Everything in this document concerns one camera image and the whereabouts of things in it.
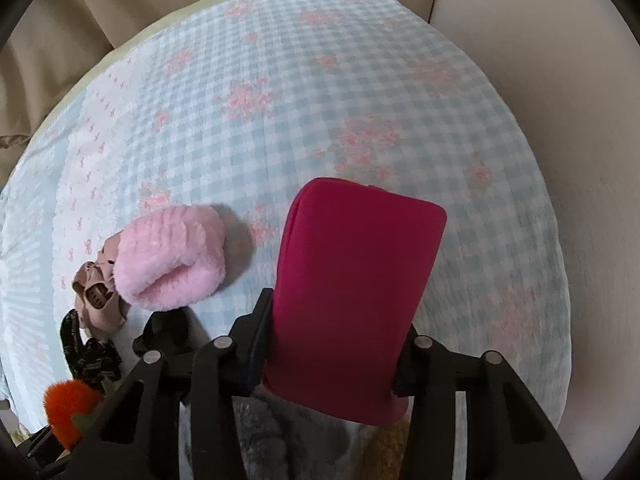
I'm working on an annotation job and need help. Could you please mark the grey blue fluffy item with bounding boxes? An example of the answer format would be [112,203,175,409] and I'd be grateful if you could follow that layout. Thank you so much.
[232,387,360,479]

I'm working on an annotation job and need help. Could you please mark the pink fluffy wristband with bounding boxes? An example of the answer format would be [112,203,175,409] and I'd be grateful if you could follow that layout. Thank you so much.
[113,205,226,311]

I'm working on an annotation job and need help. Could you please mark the magenta cloth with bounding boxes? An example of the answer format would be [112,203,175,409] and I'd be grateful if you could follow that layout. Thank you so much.
[262,178,447,426]

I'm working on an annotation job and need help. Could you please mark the black white patterned scrunchie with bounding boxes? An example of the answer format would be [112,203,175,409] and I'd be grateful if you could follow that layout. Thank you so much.
[60,310,122,391]

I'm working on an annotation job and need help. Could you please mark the beige pink fabric mask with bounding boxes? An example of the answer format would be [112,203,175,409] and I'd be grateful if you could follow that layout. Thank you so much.
[72,232,129,340]

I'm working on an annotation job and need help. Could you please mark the orange fluffy pompom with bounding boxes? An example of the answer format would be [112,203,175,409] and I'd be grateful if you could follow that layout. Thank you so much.
[43,379,104,451]

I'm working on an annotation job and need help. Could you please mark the brown plush white sock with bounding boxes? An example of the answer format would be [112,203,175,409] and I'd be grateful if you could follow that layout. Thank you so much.
[352,419,410,480]

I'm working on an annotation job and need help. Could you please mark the blue checkered floral bedspread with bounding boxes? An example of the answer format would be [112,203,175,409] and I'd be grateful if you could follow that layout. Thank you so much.
[1,0,571,430]

